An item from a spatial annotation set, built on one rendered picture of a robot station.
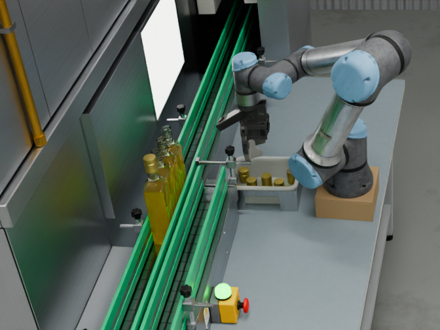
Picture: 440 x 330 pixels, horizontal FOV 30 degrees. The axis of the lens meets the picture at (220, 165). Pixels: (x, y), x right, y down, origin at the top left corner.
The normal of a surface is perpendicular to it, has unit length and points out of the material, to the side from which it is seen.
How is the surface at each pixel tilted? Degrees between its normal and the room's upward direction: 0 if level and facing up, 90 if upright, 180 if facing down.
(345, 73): 86
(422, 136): 0
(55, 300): 90
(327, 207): 90
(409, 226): 0
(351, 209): 90
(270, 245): 0
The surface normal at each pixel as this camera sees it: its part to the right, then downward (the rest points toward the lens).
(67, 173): 0.98, 0.01
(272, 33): -0.18, 0.58
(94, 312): -0.11, -0.82
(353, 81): -0.69, 0.42
